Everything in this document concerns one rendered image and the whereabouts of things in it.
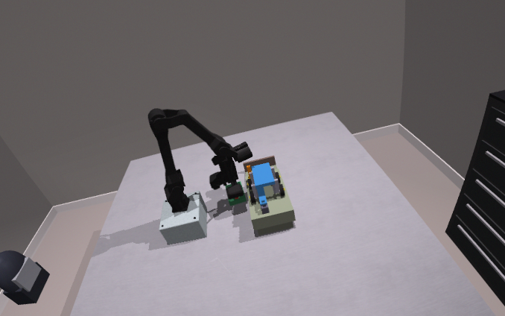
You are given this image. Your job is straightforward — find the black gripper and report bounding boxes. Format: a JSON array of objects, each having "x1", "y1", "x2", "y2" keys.
[{"x1": 220, "y1": 166, "x2": 244, "y2": 200}]

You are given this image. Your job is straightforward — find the green tray rim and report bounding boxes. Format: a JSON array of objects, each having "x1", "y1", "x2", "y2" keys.
[{"x1": 225, "y1": 181, "x2": 247, "y2": 206}]

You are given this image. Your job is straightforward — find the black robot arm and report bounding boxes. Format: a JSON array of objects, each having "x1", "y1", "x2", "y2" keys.
[{"x1": 148, "y1": 108, "x2": 253, "y2": 213}]

